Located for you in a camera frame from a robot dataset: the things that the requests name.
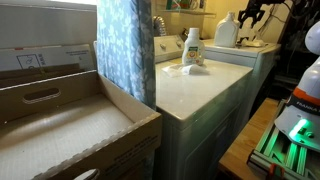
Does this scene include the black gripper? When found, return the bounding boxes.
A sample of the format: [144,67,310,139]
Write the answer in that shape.
[237,0,271,30]

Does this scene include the white ribbed bottle cap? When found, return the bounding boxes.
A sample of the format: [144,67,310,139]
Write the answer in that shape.
[188,27,201,40]

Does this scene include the small white detergent bottle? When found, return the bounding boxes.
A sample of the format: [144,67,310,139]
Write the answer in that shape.
[181,27,206,67]

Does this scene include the large Kirkland detergent jug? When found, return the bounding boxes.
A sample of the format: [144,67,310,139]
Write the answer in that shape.
[213,11,241,48]

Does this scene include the white washing machine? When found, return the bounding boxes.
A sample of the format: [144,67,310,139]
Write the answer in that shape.
[202,38,282,128]
[153,34,254,180]

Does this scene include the green boxes on shelf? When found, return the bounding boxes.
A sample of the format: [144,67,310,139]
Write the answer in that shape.
[165,0,191,10]

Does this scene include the crumpled white dryer sheet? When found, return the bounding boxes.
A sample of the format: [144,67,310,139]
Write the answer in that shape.
[162,63,212,78]

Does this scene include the blue patterned curtain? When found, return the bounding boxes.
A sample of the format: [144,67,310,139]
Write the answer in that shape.
[96,0,157,110]

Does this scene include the wooden platform board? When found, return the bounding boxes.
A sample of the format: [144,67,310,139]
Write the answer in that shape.
[218,97,279,180]

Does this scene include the flat printed white cardboard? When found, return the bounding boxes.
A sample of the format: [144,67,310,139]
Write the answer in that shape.
[0,43,98,81]

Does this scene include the open brown cardboard box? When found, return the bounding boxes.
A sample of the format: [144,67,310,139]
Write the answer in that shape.
[0,69,163,180]

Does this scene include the wall shelf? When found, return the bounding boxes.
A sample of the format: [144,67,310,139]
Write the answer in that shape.
[159,8,216,16]

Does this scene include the silver flexible vent duct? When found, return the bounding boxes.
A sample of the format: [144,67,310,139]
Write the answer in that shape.
[153,15,168,38]

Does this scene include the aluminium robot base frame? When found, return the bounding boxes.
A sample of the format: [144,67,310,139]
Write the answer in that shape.
[247,99,320,180]

